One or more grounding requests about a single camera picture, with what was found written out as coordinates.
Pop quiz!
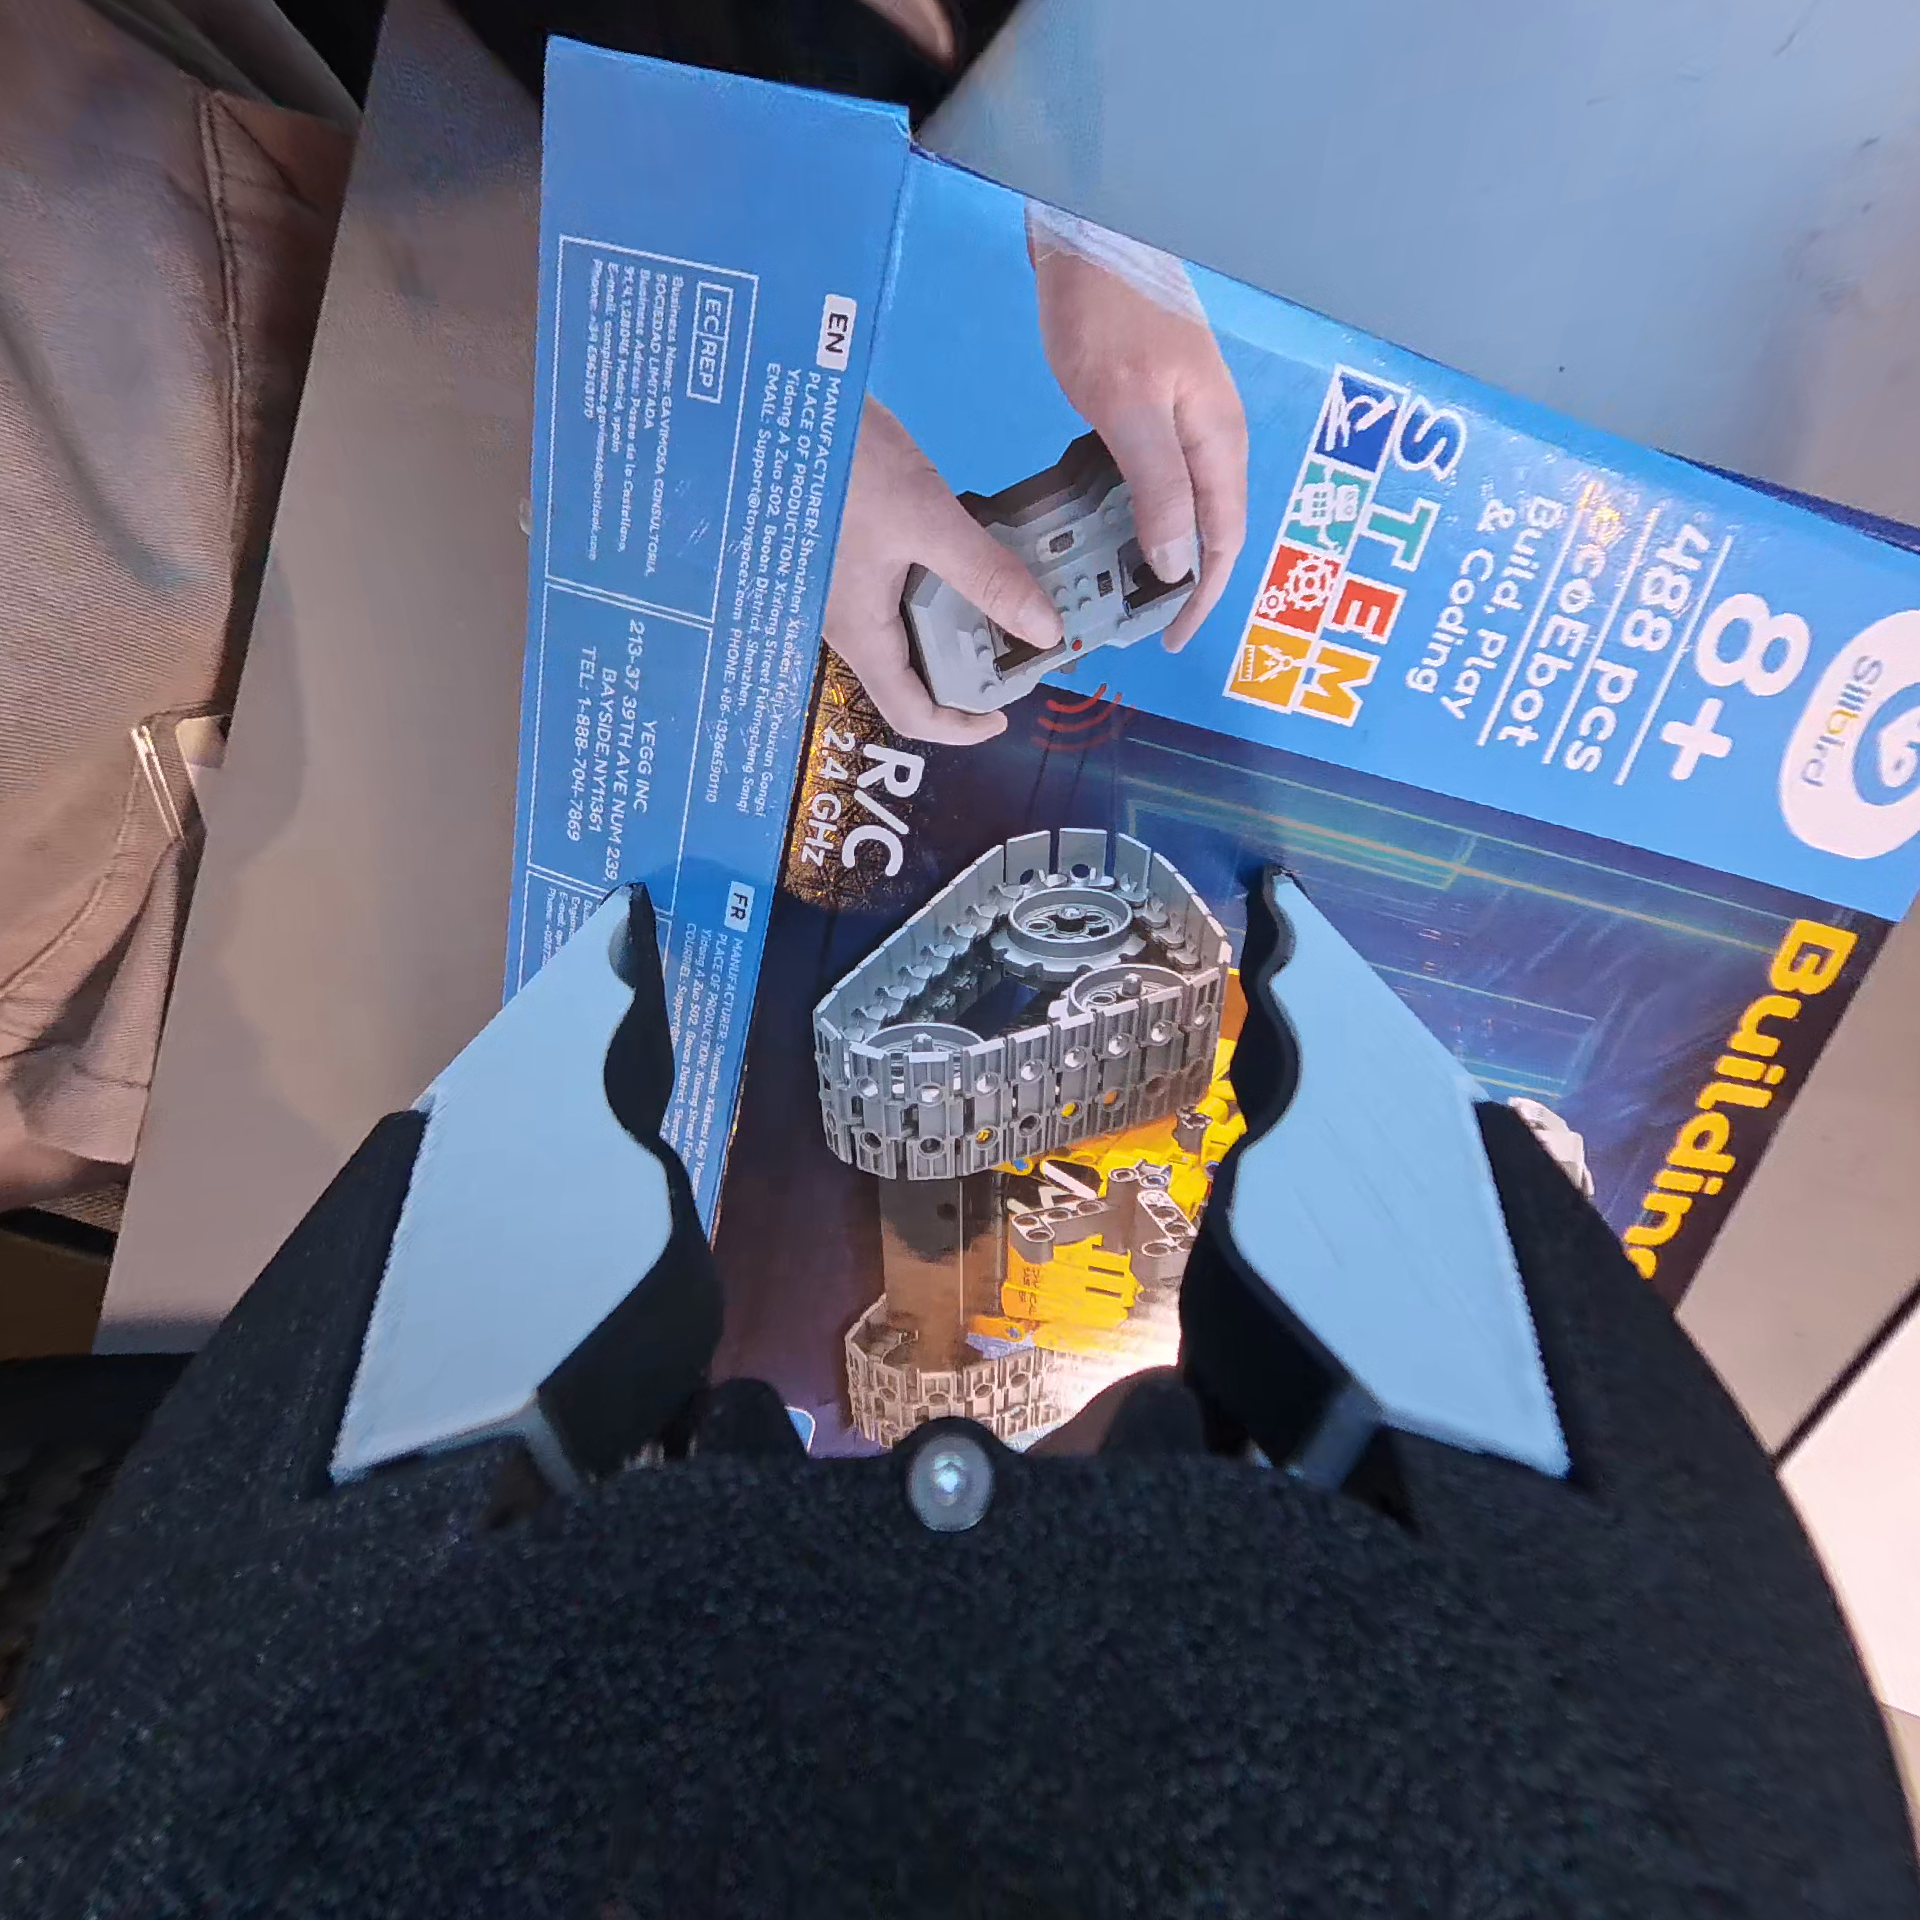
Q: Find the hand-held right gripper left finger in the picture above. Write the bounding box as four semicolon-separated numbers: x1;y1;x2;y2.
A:
330;884;725;1491

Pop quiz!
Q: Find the blue cardboard kit box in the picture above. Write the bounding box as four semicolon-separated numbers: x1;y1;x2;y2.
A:
511;37;1920;1460

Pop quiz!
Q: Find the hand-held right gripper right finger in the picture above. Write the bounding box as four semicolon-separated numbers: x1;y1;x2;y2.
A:
1185;867;1573;1491

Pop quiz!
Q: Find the grey desk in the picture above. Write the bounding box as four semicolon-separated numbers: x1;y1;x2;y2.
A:
96;0;1920;1517

